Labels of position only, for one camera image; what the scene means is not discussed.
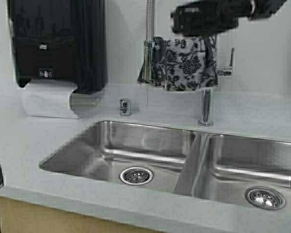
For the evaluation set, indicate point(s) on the black paper towel dispenser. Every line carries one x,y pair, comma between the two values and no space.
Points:
61,40

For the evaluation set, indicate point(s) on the left sink drain strainer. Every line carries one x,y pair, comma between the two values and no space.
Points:
136,175

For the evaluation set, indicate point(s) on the sink drain strainer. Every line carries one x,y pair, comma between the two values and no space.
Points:
265,198
136,175

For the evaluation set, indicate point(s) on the white paper towel sheet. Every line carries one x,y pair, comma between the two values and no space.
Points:
49,98

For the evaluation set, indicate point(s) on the light wood base cabinet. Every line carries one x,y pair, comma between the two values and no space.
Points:
22,217

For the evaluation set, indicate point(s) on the grey black floral cloth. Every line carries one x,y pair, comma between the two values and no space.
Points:
183,64

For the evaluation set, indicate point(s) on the stainless steel sink basin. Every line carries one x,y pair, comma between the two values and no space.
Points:
208,166

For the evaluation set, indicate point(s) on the chrome countertop air switch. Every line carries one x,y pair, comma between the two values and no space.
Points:
124,107

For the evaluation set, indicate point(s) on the right sink drain strainer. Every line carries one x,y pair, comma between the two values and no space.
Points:
265,198

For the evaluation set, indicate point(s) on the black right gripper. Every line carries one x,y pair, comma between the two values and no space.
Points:
210,17

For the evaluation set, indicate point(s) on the chrome pull-down faucet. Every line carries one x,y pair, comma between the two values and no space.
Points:
205,119

